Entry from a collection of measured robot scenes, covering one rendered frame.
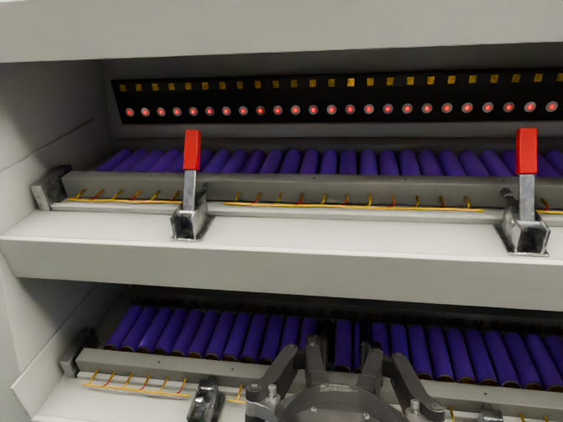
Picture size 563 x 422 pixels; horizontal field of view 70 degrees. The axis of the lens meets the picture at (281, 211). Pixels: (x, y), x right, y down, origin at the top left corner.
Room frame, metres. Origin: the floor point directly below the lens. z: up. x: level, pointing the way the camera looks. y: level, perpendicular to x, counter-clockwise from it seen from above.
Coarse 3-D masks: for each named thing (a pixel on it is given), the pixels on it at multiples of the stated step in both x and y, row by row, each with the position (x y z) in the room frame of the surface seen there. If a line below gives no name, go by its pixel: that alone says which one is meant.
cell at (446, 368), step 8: (432, 328) 0.41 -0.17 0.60; (440, 328) 0.41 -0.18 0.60; (432, 336) 0.40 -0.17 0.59; (440, 336) 0.40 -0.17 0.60; (432, 344) 0.39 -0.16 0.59; (440, 344) 0.39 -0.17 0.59; (432, 352) 0.38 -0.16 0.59; (440, 352) 0.38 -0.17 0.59; (432, 360) 0.37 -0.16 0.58; (440, 360) 0.37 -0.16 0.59; (448, 360) 0.37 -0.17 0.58; (440, 368) 0.36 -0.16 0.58; (448, 368) 0.36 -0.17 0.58; (440, 376) 0.35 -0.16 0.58; (448, 376) 0.35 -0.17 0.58
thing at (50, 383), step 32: (96, 288) 0.47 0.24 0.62; (96, 320) 0.46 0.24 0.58; (320, 320) 0.46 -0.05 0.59; (64, 352) 0.40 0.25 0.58; (224, 352) 0.42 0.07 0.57; (32, 384) 0.36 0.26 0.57; (64, 384) 0.39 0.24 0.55; (96, 384) 0.38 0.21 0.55; (128, 384) 0.38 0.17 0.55; (32, 416) 0.35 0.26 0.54; (64, 416) 0.35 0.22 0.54; (96, 416) 0.35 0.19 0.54; (128, 416) 0.35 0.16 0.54; (160, 416) 0.34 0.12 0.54; (224, 416) 0.34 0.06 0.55
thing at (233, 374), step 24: (96, 360) 0.39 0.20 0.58; (120, 360) 0.39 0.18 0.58; (144, 360) 0.38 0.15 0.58; (168, 360) 0.38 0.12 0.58; (192, 360) 0.38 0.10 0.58; (216, 360) 0.38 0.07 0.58; (144, 384) 0.37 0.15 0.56; (240, 384) 0.36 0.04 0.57; (384, 384) 0.34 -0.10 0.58; (432, 384) 0.34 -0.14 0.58; (456, 384) 0.34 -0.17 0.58; (456, 408) 0.33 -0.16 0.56; (480, 408) 0.32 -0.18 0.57; (504, 408) 0.32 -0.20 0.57; (528, 408) 0.31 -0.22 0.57; (552, 408) 0.31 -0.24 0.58
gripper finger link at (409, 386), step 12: (396, 360) 0.29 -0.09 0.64; (396, 372) 0.28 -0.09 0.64; (408, 372) 0.27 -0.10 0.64; (396, 384) 0.28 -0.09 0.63; (408, 384) 0.25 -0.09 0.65; (420, 384) 0.25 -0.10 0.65; (396, 396) 0.27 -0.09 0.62; (408, 396) 0.24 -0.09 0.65; (420, 396) 0.23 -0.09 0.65; (420, 408) 0.22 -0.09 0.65; (432, 408) 0.22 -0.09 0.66; (444, 408) 0.22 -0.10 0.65; (432, 420) 0.21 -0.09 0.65; (444, 420) 0.21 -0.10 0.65
